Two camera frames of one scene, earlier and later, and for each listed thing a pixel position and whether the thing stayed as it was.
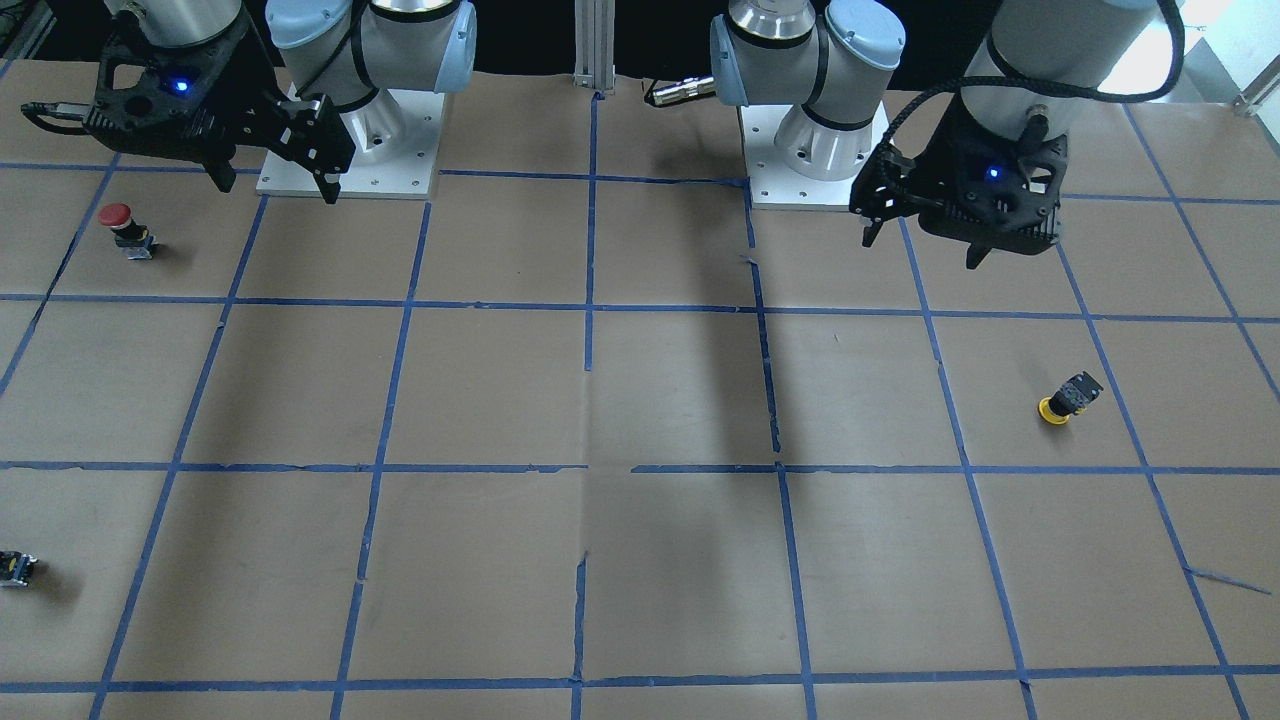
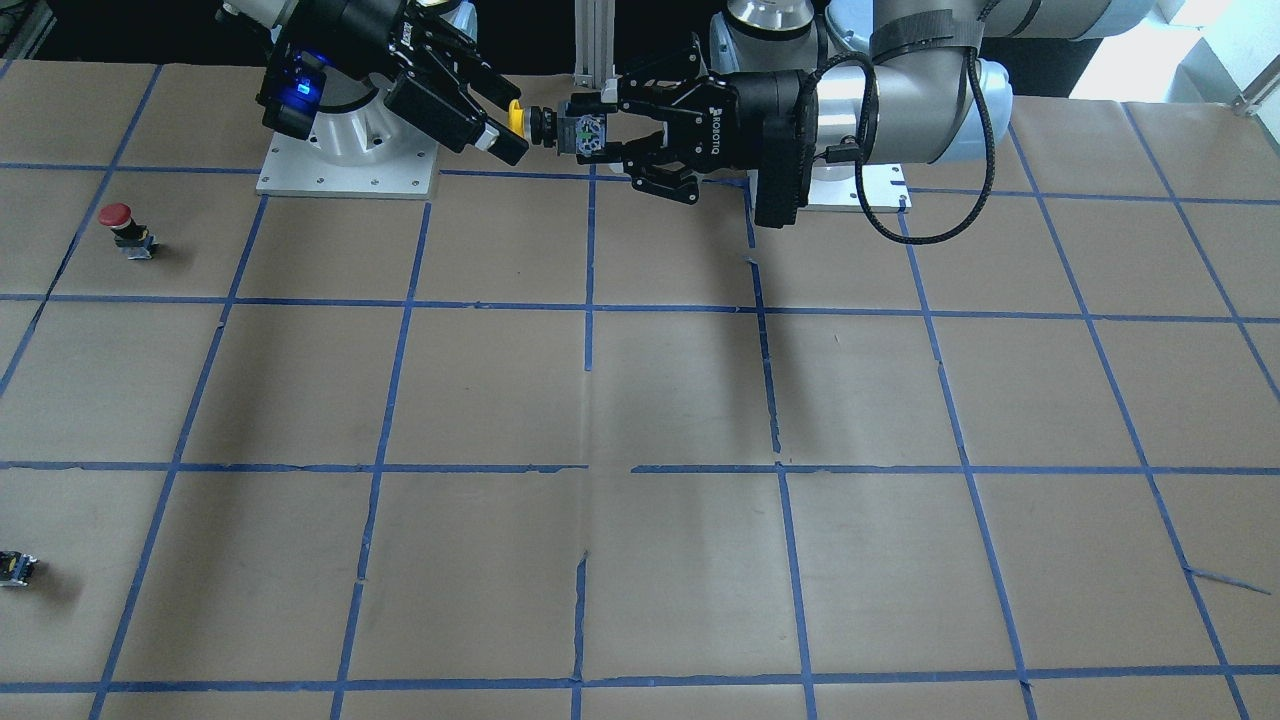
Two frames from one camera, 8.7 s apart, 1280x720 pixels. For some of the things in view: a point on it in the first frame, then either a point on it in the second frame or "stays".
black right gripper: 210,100 → 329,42
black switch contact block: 16,568 stays
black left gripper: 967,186 → 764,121
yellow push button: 1070,399 → 569,132
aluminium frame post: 594,64 stays
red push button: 132,237 stays
